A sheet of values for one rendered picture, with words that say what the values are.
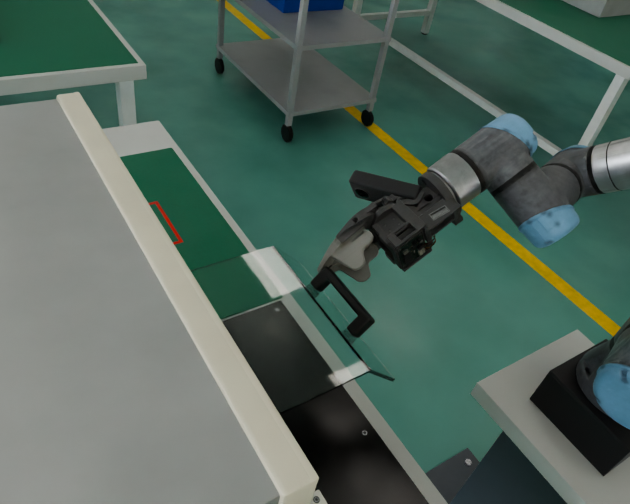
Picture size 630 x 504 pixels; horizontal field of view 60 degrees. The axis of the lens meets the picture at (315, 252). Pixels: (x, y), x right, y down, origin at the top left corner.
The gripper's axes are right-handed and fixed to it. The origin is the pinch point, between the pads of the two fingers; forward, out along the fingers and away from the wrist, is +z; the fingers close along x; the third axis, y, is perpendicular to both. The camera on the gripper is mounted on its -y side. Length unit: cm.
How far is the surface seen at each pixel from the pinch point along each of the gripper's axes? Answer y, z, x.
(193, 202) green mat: -56, 12, 29
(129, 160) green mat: -78, 19, 25
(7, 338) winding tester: 19, 21, -43
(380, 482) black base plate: 22.5, 12.7, 25.5
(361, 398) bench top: 7.8, 7.3, 31.2
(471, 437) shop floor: 6, -14, 130
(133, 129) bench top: -93, 14, 28
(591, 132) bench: -81, -168, 175
